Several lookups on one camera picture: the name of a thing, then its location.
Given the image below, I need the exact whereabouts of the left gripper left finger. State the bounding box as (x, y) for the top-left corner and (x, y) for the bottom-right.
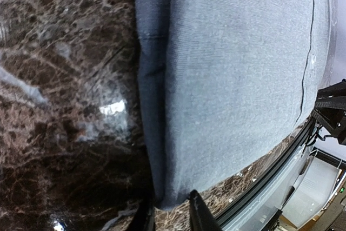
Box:
(127, 194), (156, 231)

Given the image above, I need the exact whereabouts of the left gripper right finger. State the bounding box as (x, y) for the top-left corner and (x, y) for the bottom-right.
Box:
(189, 190), (222, 231)

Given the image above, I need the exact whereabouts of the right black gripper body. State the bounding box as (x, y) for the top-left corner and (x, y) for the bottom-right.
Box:
(313, 79), (345, 144)

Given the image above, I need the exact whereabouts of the grey long sleeve shirt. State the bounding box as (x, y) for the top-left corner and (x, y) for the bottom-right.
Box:
(135, 0), (335, 210)

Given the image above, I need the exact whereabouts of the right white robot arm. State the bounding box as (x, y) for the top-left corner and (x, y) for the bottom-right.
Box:
(282, 80), (345, 230)

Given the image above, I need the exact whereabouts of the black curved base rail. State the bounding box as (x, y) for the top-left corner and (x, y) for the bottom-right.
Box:
(216, 118), (316, 230)

